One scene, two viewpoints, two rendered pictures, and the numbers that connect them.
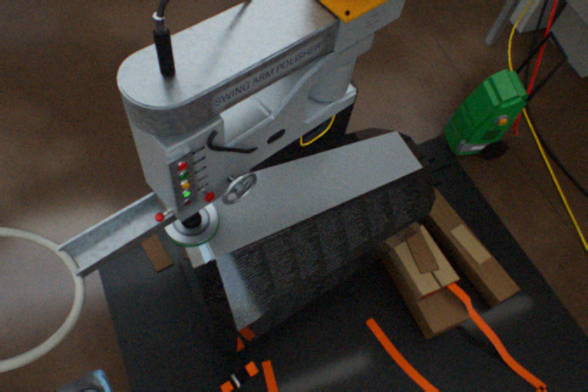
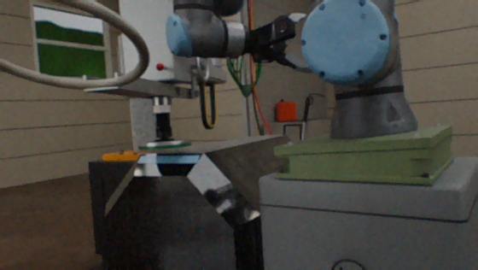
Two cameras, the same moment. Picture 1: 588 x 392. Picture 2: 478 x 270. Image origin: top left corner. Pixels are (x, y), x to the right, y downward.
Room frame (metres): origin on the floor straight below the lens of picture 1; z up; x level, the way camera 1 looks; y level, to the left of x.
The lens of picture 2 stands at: (-0.80, 0.84, 0.99)
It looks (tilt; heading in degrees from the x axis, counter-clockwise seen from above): 3 degrees down; 335
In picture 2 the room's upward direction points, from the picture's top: 4 degrees counter-clockwise
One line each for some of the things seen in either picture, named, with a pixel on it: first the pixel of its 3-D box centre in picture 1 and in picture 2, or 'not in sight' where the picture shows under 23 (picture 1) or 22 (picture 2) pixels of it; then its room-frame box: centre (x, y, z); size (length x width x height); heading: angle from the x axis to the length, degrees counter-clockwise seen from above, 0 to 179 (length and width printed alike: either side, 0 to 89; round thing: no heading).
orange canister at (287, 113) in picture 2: not in sight; (288, 111); (3.88, -2.13, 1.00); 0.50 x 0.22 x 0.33; 121
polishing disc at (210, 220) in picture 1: (191, 220); (164, 142); (0.89, 0.39, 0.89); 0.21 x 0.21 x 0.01
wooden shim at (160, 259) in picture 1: (155, 250); not in sight; (1.09, 0.72, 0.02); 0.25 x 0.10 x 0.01; 44
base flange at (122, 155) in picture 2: not in sight; (150, 152); (2.02, 0.19, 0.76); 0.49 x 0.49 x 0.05; 35
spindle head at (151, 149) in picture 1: (201, 143); (164, 39); (0.96, 0.34, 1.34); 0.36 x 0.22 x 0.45; 141
